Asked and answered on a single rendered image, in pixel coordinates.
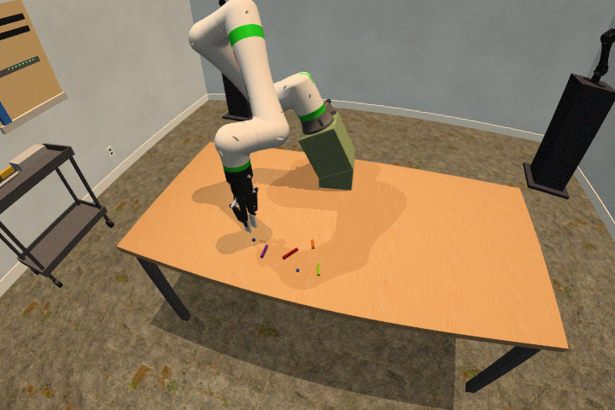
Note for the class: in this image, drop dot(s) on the red rod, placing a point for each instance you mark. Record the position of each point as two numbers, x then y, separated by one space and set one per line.
290 253

